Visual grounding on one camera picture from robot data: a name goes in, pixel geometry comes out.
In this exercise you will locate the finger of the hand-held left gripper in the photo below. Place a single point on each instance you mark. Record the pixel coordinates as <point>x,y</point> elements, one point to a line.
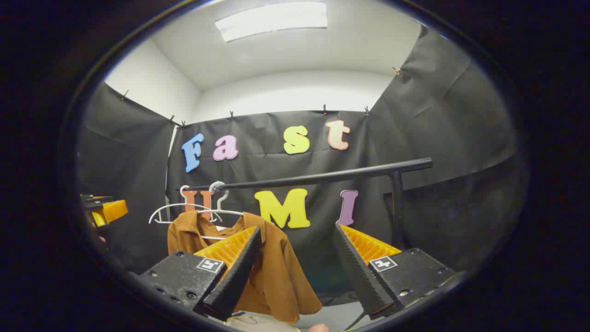
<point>113,211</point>

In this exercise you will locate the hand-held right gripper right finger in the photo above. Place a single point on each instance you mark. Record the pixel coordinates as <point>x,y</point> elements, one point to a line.
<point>359,276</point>

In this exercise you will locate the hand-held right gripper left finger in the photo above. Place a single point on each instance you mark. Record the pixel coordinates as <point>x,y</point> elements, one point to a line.
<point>235,281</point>

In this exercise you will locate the brown shirt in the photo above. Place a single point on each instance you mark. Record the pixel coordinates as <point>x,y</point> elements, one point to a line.
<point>276,276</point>

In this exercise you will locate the white hanger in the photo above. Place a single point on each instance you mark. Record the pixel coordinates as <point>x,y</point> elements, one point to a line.
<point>226,212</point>
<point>159,211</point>

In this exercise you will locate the black clothes rack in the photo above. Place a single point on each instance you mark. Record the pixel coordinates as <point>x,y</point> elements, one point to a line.
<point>322,176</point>

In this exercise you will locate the black backdrop cloth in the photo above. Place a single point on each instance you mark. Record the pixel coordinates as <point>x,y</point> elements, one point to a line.
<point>438,138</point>

